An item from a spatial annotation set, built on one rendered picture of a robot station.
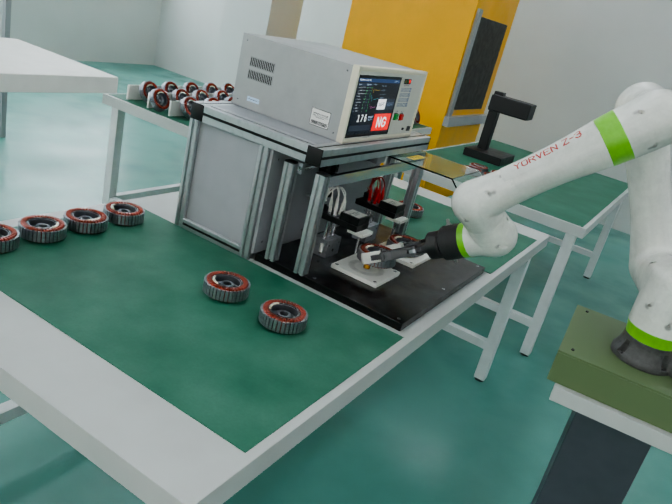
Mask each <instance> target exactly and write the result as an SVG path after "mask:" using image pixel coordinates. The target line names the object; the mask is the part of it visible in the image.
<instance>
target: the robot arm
mask: <svg viewBox="0 0 672 504"><path fill-rule="evenodd" d="M671 144H672V90H670V89H664V88H663V87H662V86H660V85H658V84H656V83H652V82H641V83H637V84H634V85H632V86H630V87H628V88H627V89H625V90H624V91H623V92H622V93H621V94H620V96H619V97H618V99H617V101H616V104H615V109H613V110H611V111H609V112H607V113H606V114H604V115H602V116H600V117H598V118H597V119H595V120H592V121H591V122H589V123H587V124H586V125H584V126H582V127H581V128H579V129H577V130H576V131H574V132H572V133H571V134H569V135H567V136H565V137H563V138H562V139H560V140H558V141H556V142H554V143H553V144H551V145H549V146H547V147H545V148H543V149H541V150H539V151H537V152H535V153H533V154H531V155H529V156H527V157H525V158H523V159H520V160H518V161H516V162H514V163H512V164H509V165H507V166H505V167H503V168H500V169H499V170H497V171H494V172H491V173H489V174H486V175H483V176H480V177H477V178H474V179H471V180H468V181H466V182H464V183H462V184H460V185H459V186H458V187H457V188H456V190H455V191H454V193H453V195H452V199H451V206H452V210H453V212H454V214H455V216H456V217H457V218H458V219H459V220H460V222H461V223H457V224H456V223H453V224H451V223H450V220H449V219H446V225H445V226H442V227H441V228H440V229H439V230H436V231H431V232H428V233H427V234H426V236H425V239H421V240H417V241H410V242H408V243H406V242H405V243H404V245H403V243H398V244H392V245H386V246H385V247H388V248H390V249H392V250H387V251H383V250H382V249H380V251H374V252H368V253H362V254H361V259H362V263H363V264H370V263H376V262H385V261H389V260H394V259H400V258H405V257H412V256H416V255H418V256H421V255H424V254H426V253H427V254H428V256H429V257H430V258H431V259H440V258H444V259H445V260H447V261H449V260H454V261H455V263H457V262H458V259H463V258H470V257H478V256H487V257H501V256H504V255H506V254H508V253H509V252H510V251H511V250H512V249H513V248H514V247H515V245H516V243H517V239H518V231H517V228H516V225H515V224H514V222H513V221H512V220H511V219H510V217H509V216H508V215H507V213H506V212H505V211H506V210H508V209H509V208H511V207H513V206H515V205H517V204H519V203H521V202H523V201H525V200H527V199H529V198H532V197H534V196H536V195H538V194H541V193H543V192H545V191H547V190H550V189H552V188H555V187H557V186H559V185H562V184H564V183H567V182H570V181H573V180H575V179H578V178H581V177H584V176H587V175H590V174H593V173H596V172H599V171H602V170H605V169H608V168H611V167H614V166H616V165H619V164H622V163H625V168H626V175H627V183H628V194H629V207H630V253H629V272H630V275H631V277H632V279H633V281H634V283H635V285H636V287H637V289H638V291H639V293H638V296H637V298H636V300H635V302H634V305H633V307H632V309H631V311H630V313H629V316H628V321H627V325H626V327H625V329H624V331H623V332H622V333H621V334H620V335H619V336H618V337H616V338H614V339H613V341H612V343H611V350H612V352H613V353H614V354H615V355H616V356H617V357H618V358H619V359H620V360H622V361H623V362H625V363H626V364H628V365H630V366H631V367H633V368H635V369H638V370H640V371H642V372H645V373H648V374H652V375H657V376H670V377H671V378H672V182H671V153H670V150H671Z"/></svg>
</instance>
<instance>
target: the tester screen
mask: <svg viewBox="0 0 672 504"><path fill-rule="evenodd" d="M399 84H400V80H390V79H373V78H360V79H359V83H358V87H357V92H356V96H355V100H354V104H353V108H352V112H351V116H350V121H349V125H348V129H349V126H356V125H370V124H371V125H370V129H369V130H363V131H352V132H348V129H347V133H346V135H355V134H366V133H376V132H387V130H379V131H371V127H372V123H373V120H374V116H375V114H385V113H391V114H392V110H393V109H383V110H376V108H377V104H378V101H379V99H396V95H397V91H398V87H399ZM358 114H368V117H367V121H366V122H364V123H356V119H357V115H358Z"/></svg>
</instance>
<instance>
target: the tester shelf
mask: <svg viewBox="0 0 672 504"><path fill-rule="evenodd" d="M190 118H193V119H196V120H198V121H201V122H203V123H206V124H209V125H211V126H214V127H216V128H219V129H221V130H224V131H226V132H229V133H232V134H234V135H237V136H239V137H242V138H244V139H247V140H249V141H252V142H255V143H257V144H260V145H262V146H265V147H267V148H270V149H272V150H275V151H277V152H280V153H283V154H285V155H288V156H290V157H293V158H295V159H298V160H300V161H303V162H305V163H308V164H310V165H313V166H315V167H318V168H320V167H326V166H332V165H338V164H344V163H350V162H356V161H362V160H368V159H374V158H380V157H386V156H392V155H398V154H404V153H410V152H416V151H422V150H427V149H428V145H429V142H430V139H431V137H430V136H427V135H424V134H421V133H418V132H415V131H411V135H410V136H405V137H396V138H388V139H379V140H370V141H361V142H353V143H344V144H341V143H338V142H336V141H334V140H331V139H328V138H326V137H323V136H320V135H317V134H315V133H312V132H309V131H307V130H304V129H301V128H298V127H296V126H293V125H290V124H287V123H285V122H282V121H279V120H276V119H274V118H271V117H268V116H265V115H263V114H260V113H257V112H255V111H252V110H249V109H246V108H244V107H241V106H238V105H235V104H233V103H232V101H193V102H192V108H191V115H190Z"/></svg>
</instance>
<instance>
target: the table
mask: <svg viewBox="0 0 672 504"><path fill-rule="evenodd" d="M161 86H162V87H161V88H158V86H157V85H156V84H155V83H154V82H153V81H150V80H149V81H144V82H142V83H141V85H140V86H139V87H140V88H139V94H140V96H141V98H142V100H127V99H126V96H127V94H110V93H103V99H102V103H104V104H106V105H108V106H111V107H112V111H111V121H110V130H109V140H108V149H107V159H106V169H105V178H104V188H103V197H102V204H106V203H109V202H113V201H124V200H130V199H136V198H142V197H148V196H154V195H160V194H166V193H172V192H178V191H179V190H180V183H179V184H172V185H165V186H159V187H152V188H146V189H139V190H133V191H126V192H120V193H116V192H117V183H118V174H119V165H120V156H121V148H122V139H123V130H124V121H125V112H126V113H128V114H130V115H133V116H135V117H138V118H140V119H143V120H145V121H147V122H150V123H152V124H155V125H157V126H160V127H162V128H164V129H167V130H169V131H172V132H174V133H177V134H179V135H181V136H184V137H186V138H187V137H188V130H189V123H190V115H191V108H192V102H193V101H232V99H233V93H234V86H233V85H231V84H230V83H225V84H223V85H222V86H221V88H220V90H218V88H217V86H216V85H215V84H214V83H212V82H209V83H206V84H204V85H203V88H202V89H199V87H198V85H197V84H196V83H194V82H192V81H190V82H186V83H185V84H184V85H183V88H179V89H178V86H177V84H176V83H175V82H173V81H167V82H164V83H163V84H162V85H161ZM168 87H169V89H168ZM191 88H192V89H191ZM209 88H210V89H209ZM149 92H150V95H149V100H150V103H152V104H151V105H152V107H153V108H147V100H148V93H149ZM170 92H171V93H172V96H171V98H172V101H180V109H181V111H182V113H183V115H184V116H168V111H169V104H170V98H168V97H169V96H168V93H170ZM188 93H192V97H191V96H190V95H189V94H188ZM208 93H214V95H213V97H208V96H209V95H208ZM228 93H232V96H229V95H228ZM157 95H158V96H157ZM179 95H180V96H179ZM199 95H200V96H199ZM159 99H160V100H159ZM161 103H163V104H162V105H161ZM188 103H189V105H187V104H188ZM419 122H420V113H419V110H417V113H416V117H415V120H414V124H413V128H412V131H415V132H418V133H421V134H424V135H427V134H431V130H432V128H431V127H428V126H425V125H422V124H419Z"/></svg>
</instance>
